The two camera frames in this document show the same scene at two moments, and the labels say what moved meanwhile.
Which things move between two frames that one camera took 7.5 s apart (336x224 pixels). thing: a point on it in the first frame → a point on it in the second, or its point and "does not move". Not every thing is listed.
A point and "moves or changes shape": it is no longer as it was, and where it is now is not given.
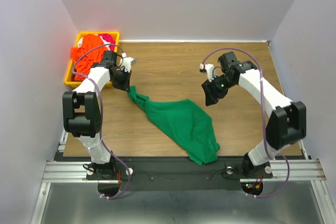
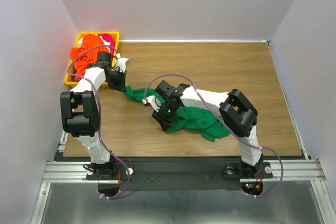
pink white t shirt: (106, 39) does not move
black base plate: (171, 174) does not move
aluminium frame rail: (61, 172) does not move
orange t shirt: (85, 62) does not move
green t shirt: (186, 123) moves or changes shape
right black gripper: (211, 93) → (165, 122)
